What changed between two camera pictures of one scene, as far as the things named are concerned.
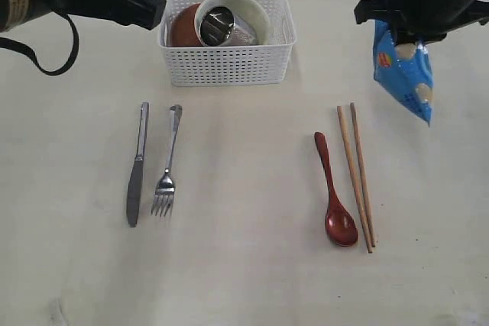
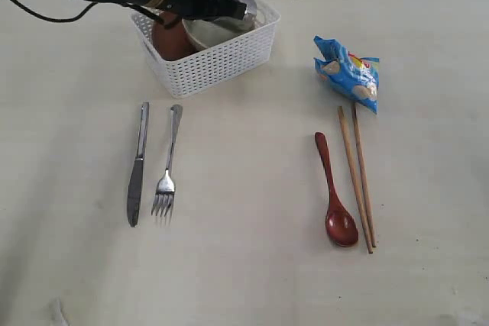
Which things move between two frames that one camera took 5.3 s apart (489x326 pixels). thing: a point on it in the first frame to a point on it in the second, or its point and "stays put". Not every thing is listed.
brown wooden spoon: [340, 224] stays put
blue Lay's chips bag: [404, 70] to [356, 78]
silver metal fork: [164, 192] stays put
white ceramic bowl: [251, 24] to [207, 33]
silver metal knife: [134, 181] stays put
